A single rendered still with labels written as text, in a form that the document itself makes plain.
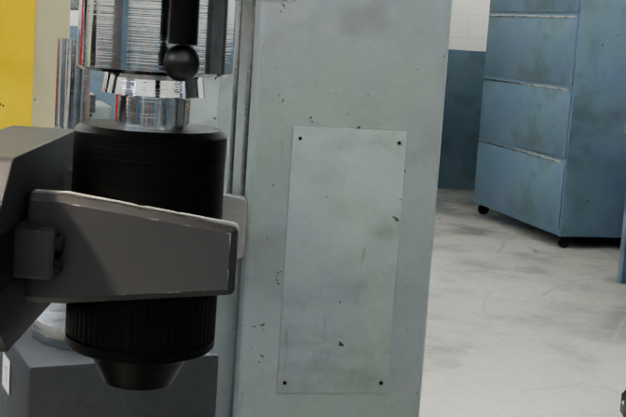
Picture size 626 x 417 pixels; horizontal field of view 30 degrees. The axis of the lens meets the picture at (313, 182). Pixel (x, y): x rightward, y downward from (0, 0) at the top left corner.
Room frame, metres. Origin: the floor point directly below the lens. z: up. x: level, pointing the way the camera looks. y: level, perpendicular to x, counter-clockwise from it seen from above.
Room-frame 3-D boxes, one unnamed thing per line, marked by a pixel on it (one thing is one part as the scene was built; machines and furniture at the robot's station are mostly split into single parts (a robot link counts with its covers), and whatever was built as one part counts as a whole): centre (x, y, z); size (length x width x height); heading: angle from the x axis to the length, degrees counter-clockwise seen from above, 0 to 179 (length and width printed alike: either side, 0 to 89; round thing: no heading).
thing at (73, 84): (0.83, 0.17, 1.22); 0.03 x 0.03 x 0.11
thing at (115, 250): (0.33, 0.05, 1.23); 0.06 x 0.02 x 0.03; 91
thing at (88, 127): (0.36, 0.05, 1.26); 0.05 x 0.05 x 0.01
